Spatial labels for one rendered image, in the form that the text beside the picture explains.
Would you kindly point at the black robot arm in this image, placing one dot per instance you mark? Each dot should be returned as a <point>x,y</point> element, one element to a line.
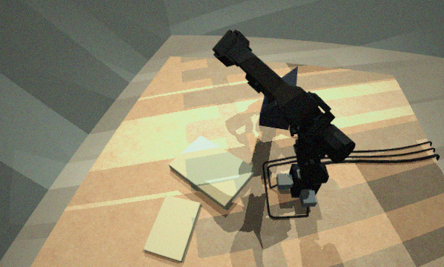
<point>300,108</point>

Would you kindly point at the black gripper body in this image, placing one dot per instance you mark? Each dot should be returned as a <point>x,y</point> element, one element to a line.
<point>312,172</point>

